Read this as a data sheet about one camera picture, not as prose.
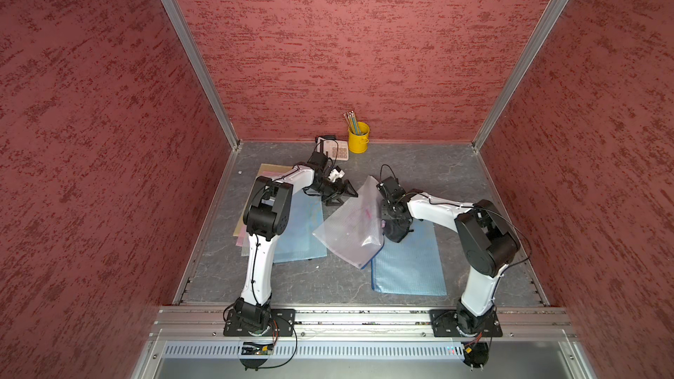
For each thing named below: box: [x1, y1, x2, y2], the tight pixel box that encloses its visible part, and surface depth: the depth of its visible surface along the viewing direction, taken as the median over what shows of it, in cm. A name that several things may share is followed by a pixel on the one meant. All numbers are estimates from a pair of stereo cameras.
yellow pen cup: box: [348, 121, 370, 155], surface depth 116 cm
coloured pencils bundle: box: [343, 109, 363, 136], surface depth 112 cm
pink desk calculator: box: [315, 136, 350, 162], surface depth 120 cm
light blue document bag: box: [272, 189, 328, 264], surface depth 93 cm
